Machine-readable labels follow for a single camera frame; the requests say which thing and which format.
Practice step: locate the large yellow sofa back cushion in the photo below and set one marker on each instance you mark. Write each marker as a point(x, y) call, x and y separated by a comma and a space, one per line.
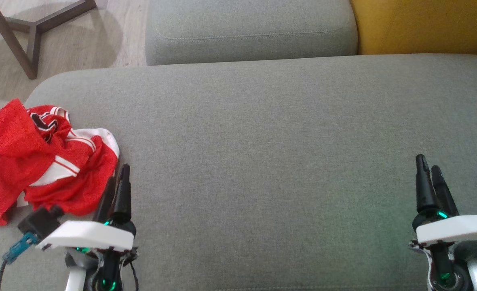
point(416, 24)

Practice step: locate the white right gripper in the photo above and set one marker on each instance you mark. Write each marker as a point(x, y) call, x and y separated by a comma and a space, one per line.
point(456, 230)

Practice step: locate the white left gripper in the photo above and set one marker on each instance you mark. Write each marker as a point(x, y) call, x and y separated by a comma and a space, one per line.
point(89, 236)

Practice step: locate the red shorts with white stripe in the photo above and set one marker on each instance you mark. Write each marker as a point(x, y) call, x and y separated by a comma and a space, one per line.
point(85, 190)

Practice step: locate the red number 23 jersey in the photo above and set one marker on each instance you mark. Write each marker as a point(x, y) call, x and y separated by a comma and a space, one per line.
point(8, 137)

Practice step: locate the dark wooden side table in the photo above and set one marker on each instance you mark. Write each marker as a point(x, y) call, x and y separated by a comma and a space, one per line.
point(32, 52)

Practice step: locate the grey sofa seat cushion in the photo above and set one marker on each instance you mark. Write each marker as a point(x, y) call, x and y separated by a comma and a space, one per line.
point(250, 28)

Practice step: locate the large grey sofa ottoman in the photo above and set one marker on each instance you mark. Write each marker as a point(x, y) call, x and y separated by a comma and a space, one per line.
point(262, 161)

